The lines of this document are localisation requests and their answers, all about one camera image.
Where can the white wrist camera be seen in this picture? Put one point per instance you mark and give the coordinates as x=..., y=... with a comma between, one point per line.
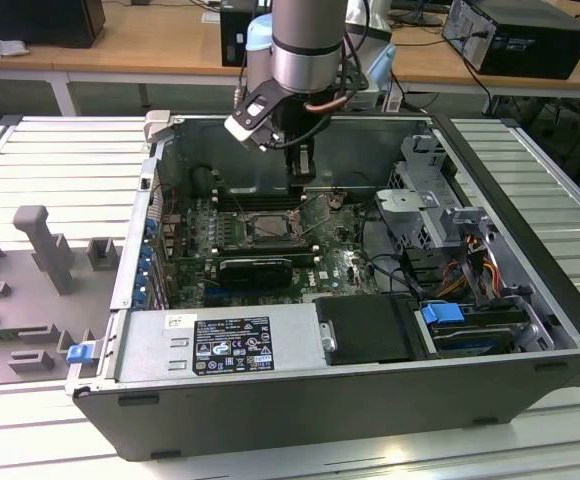
x=247, y=122

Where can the blue case latch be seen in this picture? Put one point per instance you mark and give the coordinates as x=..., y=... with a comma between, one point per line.
x=81, y=354

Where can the grey parts rack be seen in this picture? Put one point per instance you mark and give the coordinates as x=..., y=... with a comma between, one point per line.
x=35, y=310

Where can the white crumpled paper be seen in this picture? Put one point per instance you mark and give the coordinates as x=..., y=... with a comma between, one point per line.
x=0, y=47

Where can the hard disk drive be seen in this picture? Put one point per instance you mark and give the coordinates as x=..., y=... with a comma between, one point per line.
x=470, y=345

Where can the silver drive cage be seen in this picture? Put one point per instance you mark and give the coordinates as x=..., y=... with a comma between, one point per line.
x=410, y=200

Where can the black open PC case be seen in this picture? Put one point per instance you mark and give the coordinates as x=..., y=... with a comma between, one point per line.
x=320, y=415

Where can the large black PC tower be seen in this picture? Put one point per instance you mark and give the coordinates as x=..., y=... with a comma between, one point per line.
x=535, y=45

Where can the small black PC tower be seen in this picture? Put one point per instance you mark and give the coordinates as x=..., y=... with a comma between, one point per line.
x=232, y=35

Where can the blue card retainer clip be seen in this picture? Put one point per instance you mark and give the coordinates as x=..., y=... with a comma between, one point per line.
x=150, y=229
x=146, y=262
x=143, y=294

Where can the black plastic shroud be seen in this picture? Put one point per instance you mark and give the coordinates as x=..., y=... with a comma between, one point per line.
x=365, y=330

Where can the black RAM slot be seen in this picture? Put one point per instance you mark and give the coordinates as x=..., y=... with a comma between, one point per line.
x=230, y=241
x=255, y=201
x=230, y=245
x=255, y=191
x=230, y=254
x=230, y=250
x=255, y=196
x=255, y=205

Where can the silver power supply unit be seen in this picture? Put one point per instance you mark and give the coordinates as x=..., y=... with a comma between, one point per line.
x=145, y=350

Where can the black box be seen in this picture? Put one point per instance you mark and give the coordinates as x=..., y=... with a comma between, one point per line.
x=35, y=22

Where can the round coin battery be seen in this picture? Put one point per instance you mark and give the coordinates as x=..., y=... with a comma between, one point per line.
x=337, y=203

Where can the white power strip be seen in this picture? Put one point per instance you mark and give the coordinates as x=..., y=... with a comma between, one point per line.
x=394, y=102

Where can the wooden desk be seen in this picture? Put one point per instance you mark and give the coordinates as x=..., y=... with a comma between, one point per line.
x=145, y=45

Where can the black graphics card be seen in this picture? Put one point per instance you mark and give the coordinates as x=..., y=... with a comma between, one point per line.
x=255, y=272

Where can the blue disk carrier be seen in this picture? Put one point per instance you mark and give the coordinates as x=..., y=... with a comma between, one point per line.
x=440, y=316

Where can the CPU socket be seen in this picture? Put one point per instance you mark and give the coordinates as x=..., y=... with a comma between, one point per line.
x=246, y=231

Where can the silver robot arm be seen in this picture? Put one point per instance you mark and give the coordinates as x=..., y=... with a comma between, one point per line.
x=305, y=50

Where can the green motherboard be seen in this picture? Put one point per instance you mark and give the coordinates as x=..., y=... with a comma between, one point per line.
x=340, y=270

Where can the blue expansion slot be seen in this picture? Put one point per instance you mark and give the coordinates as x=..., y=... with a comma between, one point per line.
x=212, y=291

